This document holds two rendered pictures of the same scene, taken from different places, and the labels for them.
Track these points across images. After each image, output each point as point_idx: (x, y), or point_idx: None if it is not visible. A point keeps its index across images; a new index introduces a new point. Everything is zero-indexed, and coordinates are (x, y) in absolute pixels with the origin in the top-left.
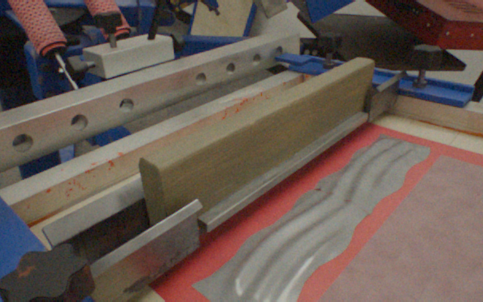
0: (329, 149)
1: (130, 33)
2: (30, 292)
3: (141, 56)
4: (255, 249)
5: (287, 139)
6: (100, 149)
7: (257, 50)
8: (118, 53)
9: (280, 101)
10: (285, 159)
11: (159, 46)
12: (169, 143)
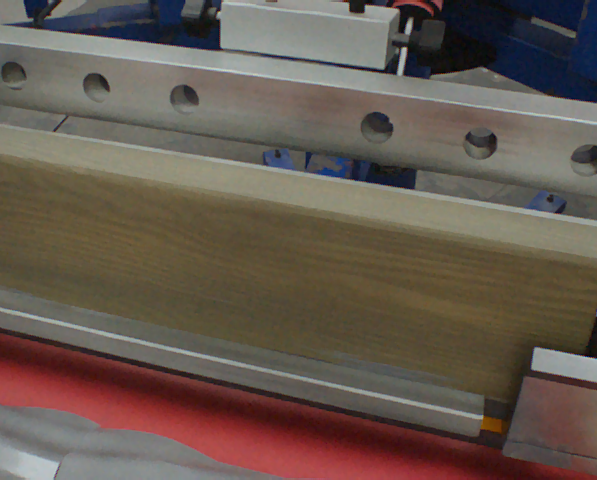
0: (340, 424)
1: (440, 13)
2: None
3: (302, 34)
4: None
5: (78, 257)
6: (76, 137)
7: None
8: (254, 9)
9: (79, 154)
10: (75, 304)
11: (350, 29)
12: None
